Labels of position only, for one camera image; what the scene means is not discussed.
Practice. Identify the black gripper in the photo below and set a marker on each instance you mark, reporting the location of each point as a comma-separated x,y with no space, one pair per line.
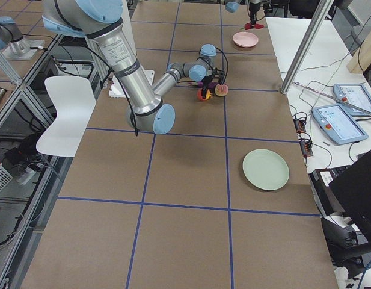
252,11
207,80

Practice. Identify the pink yellow peach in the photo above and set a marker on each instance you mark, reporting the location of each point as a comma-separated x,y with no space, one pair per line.
221,90

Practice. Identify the purple eggplant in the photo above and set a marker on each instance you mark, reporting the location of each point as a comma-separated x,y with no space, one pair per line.
196,84

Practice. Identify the red chili pepper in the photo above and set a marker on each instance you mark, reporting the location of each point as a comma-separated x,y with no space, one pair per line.
249,26

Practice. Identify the red pomegranate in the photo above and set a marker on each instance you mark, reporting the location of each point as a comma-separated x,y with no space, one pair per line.
204,94

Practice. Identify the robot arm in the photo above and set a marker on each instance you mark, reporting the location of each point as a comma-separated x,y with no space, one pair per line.
232,5
101,22

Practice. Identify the pink plate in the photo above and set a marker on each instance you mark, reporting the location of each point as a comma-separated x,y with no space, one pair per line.
245,39

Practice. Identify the orange black usb hub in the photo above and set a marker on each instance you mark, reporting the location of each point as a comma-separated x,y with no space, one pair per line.
304,138

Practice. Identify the light green plate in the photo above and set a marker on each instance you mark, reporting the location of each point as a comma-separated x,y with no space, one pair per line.
265,169

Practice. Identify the near teach pendant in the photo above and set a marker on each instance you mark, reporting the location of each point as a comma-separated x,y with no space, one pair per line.
338,124

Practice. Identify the teach pendant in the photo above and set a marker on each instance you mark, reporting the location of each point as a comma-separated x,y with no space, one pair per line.
355,94
338,124

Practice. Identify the far teach pendant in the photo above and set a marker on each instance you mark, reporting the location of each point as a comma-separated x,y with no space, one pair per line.
355,94

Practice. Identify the white chair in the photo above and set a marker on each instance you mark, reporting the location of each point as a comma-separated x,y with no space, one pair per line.
74,101

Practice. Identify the black laptop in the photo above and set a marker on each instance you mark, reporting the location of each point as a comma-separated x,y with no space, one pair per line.
347,189

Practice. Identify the white basket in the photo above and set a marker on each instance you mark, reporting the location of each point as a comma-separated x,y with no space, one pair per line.
0,177

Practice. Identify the aluminium frame post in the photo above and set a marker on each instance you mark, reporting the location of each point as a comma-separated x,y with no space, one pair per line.
313,28

